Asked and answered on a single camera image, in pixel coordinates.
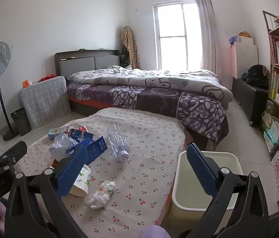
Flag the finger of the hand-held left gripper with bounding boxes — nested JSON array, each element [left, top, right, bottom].
[[0, 141, 28, 173]]

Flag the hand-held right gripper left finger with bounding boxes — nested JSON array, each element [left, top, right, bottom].
[[4, 145, 88, 238]]

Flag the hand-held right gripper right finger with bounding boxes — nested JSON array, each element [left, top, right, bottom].
[[186, 143, 276, 238]]

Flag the white plastic waste bin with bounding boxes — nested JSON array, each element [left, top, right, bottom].
[[170, 150, 244, 220]]

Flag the white tissue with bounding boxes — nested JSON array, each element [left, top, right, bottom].
[[88, 180, 117, 209]]

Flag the clear plastic bottle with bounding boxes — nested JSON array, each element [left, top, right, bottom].
[[107, 124, 130, 159]]

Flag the white paper cup green print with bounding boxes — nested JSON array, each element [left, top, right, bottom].
[[69, 164, 92, 197]]

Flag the crumpled white plastic bag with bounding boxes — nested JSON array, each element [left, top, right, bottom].
[[48, 132, 79, 162]]

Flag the dark waste bin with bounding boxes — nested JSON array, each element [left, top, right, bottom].
[[10, 107, 32, 137]]

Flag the flattened dark blue box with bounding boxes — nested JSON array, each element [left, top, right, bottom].
[[66, 136, 108, 165]]

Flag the blue and red carton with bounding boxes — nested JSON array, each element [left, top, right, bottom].
[[68, 126, 95, 142]]

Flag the light blue small carton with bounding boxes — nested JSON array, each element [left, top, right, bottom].
[[47, 126, 71, 140]]

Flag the cherry print tablecloth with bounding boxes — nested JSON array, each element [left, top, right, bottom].
[[4, 107, 187, 238]]

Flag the nightstand under grid cloth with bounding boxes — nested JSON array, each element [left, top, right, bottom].
[[19, 75, 72, 130]]

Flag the person's purple clothing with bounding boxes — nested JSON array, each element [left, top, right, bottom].
[[139, 224, 170, 238]]

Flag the stack of thin booklets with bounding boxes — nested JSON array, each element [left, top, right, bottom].
[[263, 119, 279, 152]]

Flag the red cloth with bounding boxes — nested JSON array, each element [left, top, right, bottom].
[[38, 74, 57, 82]]

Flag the purple patterned bed sheet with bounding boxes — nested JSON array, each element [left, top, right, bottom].
[[67, 83, 229, 145]]

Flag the dark bench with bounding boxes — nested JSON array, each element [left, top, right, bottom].
[[232, 77, 270, 127]]

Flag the grey cartoon print quilt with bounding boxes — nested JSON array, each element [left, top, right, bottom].
[[66, 65, 233, 110]]

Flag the dark bed with grey headboard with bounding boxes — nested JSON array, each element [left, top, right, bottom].
[[54, 49, 234, 152]]

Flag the pile of dark clothes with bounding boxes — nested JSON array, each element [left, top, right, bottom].
[[241, 64, 271, 88]]

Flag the white speckled board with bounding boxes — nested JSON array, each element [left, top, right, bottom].
[[232, 35, 259, 80]]

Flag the black bag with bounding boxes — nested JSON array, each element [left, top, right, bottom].
[[119, 46, 130, 68]]

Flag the light window curtain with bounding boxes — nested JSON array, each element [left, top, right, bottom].
[[195, 0, 219, 74]]

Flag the window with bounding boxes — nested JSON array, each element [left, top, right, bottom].
[[151, 1, 204, 70]]

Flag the plaid cloth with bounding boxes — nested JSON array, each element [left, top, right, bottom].
[[121, 25, 141, 70]]

